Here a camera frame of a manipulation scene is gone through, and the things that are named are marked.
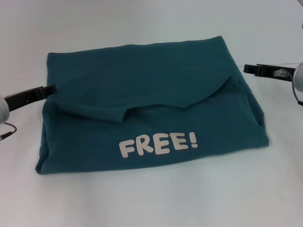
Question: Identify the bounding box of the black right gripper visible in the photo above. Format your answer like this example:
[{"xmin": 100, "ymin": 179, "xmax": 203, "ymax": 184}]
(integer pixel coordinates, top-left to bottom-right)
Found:
[{"xmin": 243, "ymin": 63, "xmax": 297, "ymax": 83}]

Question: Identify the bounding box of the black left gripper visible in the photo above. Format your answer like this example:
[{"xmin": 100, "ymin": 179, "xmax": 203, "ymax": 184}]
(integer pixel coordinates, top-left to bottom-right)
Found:
[{"xmin": 4, "ymin": 84, "xmax": 57, "ymax": 111}]

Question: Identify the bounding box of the teal blue t-shirt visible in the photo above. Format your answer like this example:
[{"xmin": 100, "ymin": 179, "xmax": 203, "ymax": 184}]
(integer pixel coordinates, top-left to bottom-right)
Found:
[{"xmin": 35, "ymin": 35, "xmax": 270, "ymax": 177}]

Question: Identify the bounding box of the thin left gripper cable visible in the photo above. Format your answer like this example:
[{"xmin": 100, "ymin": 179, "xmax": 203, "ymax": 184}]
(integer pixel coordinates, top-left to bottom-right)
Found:
[{"xmin": 0, "ymin": 122, "xmax": 18, "ymax": 142}]

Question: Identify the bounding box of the thin gripper cable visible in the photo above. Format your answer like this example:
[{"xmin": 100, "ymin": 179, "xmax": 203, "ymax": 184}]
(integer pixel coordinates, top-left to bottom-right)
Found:
[
  {"xmin": 293, "ymin": 81, "xmax": 303, "ymax": 106},
  {"xmin": 0, "ymin": 122, "xmax": 18, "ymax": 142}
]

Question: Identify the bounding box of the thin right gripper cable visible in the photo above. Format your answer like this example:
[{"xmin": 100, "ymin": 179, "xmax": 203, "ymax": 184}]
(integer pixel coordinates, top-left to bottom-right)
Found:
[{"xmin": 293, "ymin": 81, "xmax": 303, "ymax": 106}]

